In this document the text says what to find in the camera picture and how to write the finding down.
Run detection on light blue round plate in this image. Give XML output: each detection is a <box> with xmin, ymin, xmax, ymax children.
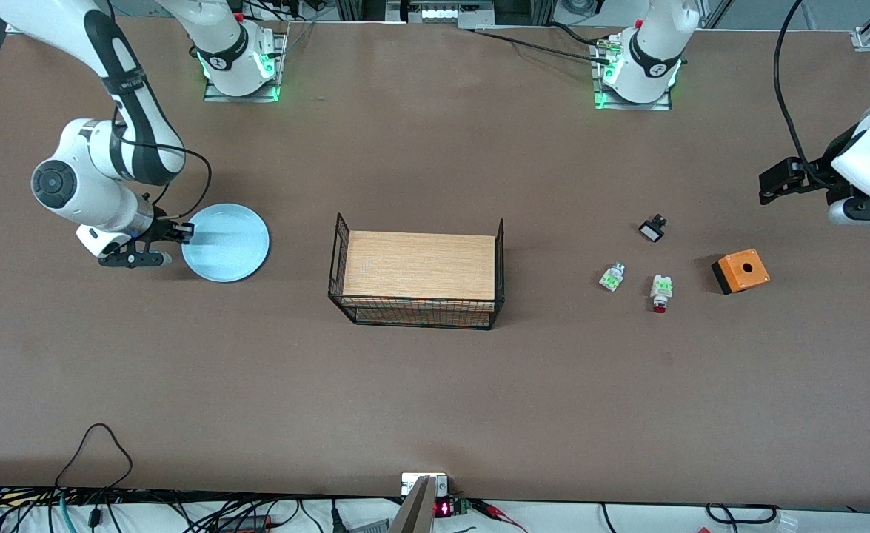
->
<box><xmin>181</xmin><ymin>203</ymin><xmax>270</xmax><ymax>284</ymax></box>

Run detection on red push button switch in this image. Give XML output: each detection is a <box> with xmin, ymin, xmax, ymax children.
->
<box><xmin>650</xmin><ymin>274</ymin><xmax>675</xmax><ymax>315</ymax></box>

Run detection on light wooden board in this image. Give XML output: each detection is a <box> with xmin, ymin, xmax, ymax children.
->
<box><xmin>344</xmin><ymin>231</ymin><xmax>497</xmax><ymax>328</ymax></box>

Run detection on red clip test leads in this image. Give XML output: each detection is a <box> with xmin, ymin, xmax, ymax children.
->
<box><xmin>472</xmin><ymin>500</ymin><xmax>528</xmax><ymax>533</ymax></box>

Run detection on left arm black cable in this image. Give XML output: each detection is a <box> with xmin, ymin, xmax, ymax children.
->
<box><xmin>774</xmin><ymin>0</ymin><xmax>820</xmax><ymax>190</ymax></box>

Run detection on orange button enclosure box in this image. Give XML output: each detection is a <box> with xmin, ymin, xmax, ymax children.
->
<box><xmin>711</xmin><ymin>249</ymin><xmax>772</xmax><ymax>295</ymax></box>

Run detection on black white switch part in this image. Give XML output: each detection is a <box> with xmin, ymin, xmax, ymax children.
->
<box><xmin>638</xmin><ymin>214</ymin><xmax>669</xmax><ymax>244</ymax></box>

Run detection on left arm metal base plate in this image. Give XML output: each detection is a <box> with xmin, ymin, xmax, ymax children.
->
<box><xmin>590</xmin><ymin>37</ymin><xmax>674</xmax><ymax>112</ymax></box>

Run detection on looped thin black cable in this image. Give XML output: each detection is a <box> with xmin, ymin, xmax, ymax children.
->
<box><xmin>56</xmin><ymin>423</ymin><xmax>133</xmax><ymax>493</ymax></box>

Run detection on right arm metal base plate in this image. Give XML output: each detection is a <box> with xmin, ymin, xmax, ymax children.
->
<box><xmin>204</xmin><ymin>31</ymin><xmax>289</xmax><ymax>103</ymax></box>

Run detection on black wire mesh basket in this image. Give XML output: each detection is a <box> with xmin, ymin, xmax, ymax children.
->
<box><xmin>329</xmin><ymin>213</ymin><xmax>506</xmax><ymax>331</ymax></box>

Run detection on long black table cable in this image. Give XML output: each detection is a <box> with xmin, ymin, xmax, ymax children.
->
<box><xmin>464</xmin><ymin>21</ymin><xmax>613</xmax><ymax>64</ymax></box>

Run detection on small metal camera bracket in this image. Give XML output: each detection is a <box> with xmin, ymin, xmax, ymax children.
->
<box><xmin>401</xmin><ymin>472</ymin><xmax>449</xmax><ymax>497</ymax></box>

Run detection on coiled black cable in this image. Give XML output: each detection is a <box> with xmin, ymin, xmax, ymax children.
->
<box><xmin>705</xmin><ymin>503</ymin><xmax>780</xmax><ymax>526</ymax></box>

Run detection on grey camera support beam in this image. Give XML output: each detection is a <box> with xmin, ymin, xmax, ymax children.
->
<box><xmin>389</xmin><ymin>476</ymin><xmax>435</xmax><ymax>533</ymax></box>

